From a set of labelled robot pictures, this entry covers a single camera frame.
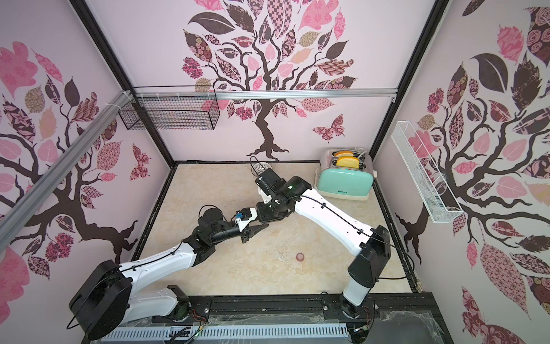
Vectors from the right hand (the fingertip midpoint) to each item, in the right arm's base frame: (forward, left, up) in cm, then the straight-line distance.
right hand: (264, 222), depth 74 cm
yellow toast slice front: (+30, -38, -1) cm, 48 cm away
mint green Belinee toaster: (+27, -36, -5) cm, 45 cm away
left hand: (+1, 0, -2) cm, 3 cm away
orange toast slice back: (+36, -36, -1) cm, 51 cm away
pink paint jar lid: (-5, -13, -20) cm, 25 cm away
